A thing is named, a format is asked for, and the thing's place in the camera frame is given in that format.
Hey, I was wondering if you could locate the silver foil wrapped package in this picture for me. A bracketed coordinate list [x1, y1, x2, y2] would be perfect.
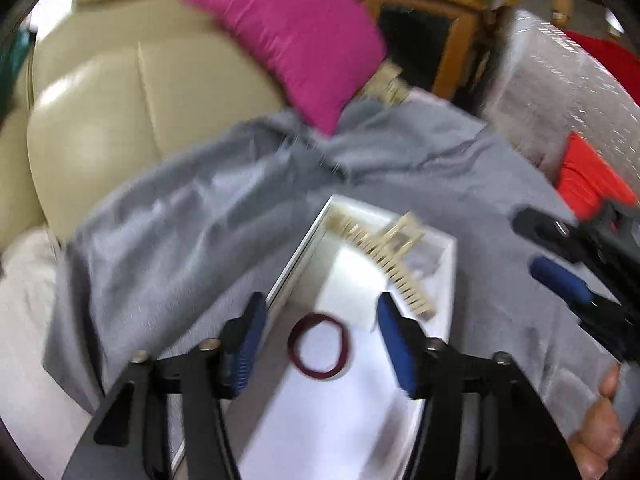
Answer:
[478, 10, 639, 191]

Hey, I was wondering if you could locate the wooden cabinet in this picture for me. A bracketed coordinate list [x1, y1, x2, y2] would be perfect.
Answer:
[362, 0, 490, 101]

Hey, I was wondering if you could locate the person's right hand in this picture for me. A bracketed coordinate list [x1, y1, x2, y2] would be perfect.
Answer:
[568, 364, 623, 480]

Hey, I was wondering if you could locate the white organizer tray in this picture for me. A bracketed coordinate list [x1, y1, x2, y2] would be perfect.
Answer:
[171, 194, 459, 480]

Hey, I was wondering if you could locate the magenta pillow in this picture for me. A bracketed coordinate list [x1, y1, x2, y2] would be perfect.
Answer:
[183, 0, 386, 136]

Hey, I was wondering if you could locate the beige leather headboard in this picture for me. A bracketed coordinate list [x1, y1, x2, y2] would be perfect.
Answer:
[1, 0, 285, 246]

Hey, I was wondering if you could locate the teal cloth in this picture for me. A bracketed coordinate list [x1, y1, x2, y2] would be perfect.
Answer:
[0, 28, 36, 119]

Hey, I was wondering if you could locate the red fabric on top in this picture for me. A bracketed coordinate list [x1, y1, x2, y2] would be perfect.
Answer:
[565, 30, 640, 103]

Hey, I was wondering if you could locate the grey bed blanket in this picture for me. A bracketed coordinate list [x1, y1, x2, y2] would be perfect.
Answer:
[43, 100, 612, 434]

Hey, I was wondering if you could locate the cream hair claw clip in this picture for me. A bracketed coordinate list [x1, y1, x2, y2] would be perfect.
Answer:
[323, 212, 437, 318]

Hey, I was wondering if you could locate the white bed sheet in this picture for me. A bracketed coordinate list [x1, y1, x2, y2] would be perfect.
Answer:
[1, 226, 89, 479]

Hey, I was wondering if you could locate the maroon hair tie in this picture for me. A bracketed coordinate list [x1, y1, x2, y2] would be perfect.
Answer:
[286, 312, 353, 380]

